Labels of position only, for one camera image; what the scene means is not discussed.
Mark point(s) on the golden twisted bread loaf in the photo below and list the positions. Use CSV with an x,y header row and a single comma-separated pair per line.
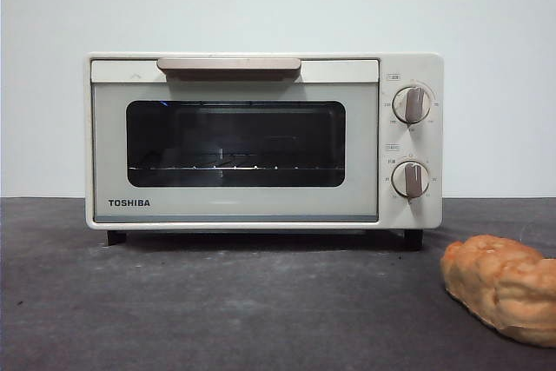
x,y
491,284

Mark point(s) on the oven timer knob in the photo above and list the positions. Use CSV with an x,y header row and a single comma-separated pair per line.
x,y
410,180

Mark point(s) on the oven temperature knob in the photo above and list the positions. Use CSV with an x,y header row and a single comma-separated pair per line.
x,y
412,105

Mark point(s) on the white Toshiba toaster oven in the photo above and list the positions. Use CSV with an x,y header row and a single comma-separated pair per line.
x,y
434,149

